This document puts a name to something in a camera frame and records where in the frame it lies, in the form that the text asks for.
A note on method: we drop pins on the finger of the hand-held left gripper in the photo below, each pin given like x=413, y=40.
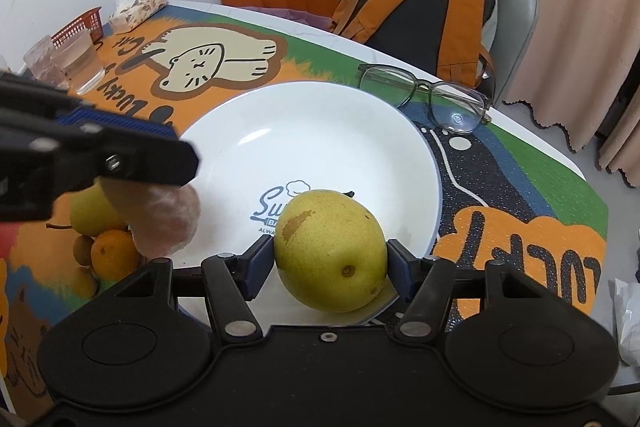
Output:
x=125, y=129

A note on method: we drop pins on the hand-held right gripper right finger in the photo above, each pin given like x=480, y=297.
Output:
x=400, y=264

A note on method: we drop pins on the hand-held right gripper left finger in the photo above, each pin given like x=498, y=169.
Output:
x=260, y=259

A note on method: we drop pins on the large yellow-green pear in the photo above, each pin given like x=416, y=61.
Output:
x=325, y=252

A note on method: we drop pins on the small yellow pear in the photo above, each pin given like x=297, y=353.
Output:
x=92, y=212

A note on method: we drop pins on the peeled pink grapefruit segment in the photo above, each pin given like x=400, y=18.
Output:
x=160, y=222

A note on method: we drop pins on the orange tangerine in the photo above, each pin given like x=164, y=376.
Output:
x=114, y=256

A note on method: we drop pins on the white round plate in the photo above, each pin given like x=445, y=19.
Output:
x=310, y=142

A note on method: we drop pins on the clear ribbed glass cup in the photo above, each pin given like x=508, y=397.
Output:
x=40, y=59

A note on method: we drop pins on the red plastic basket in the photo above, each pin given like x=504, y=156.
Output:
x=77, y=27

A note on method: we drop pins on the patterned tissue pack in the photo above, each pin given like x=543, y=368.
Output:
x=137, y=9

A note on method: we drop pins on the clear-framed eyeglasses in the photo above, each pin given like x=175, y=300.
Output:
x=452, y=109

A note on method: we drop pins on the purple cloth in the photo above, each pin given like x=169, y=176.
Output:
x=300, y=16

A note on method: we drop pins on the white plastic bag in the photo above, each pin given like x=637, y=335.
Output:
x=627, y=317

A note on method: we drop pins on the orange and black backpack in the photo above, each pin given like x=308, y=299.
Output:
x=425, y=12

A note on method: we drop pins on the beige curtain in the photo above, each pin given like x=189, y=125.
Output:
x=575, y=17

